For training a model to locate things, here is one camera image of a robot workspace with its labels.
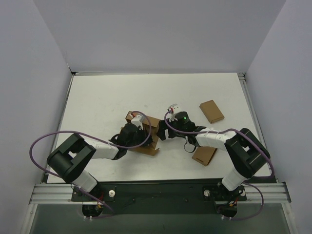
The aluminium front rail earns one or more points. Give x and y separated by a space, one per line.
62 193

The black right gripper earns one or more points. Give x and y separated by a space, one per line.
168 129

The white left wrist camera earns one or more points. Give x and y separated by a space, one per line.
138 121

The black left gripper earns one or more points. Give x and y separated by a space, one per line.
143 136

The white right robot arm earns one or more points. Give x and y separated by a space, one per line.
246 152

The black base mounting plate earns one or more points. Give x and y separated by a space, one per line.
161 197

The cardboard box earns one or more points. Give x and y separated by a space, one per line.
211 111
204 155
150 125

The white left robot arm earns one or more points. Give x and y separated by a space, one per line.
70 159

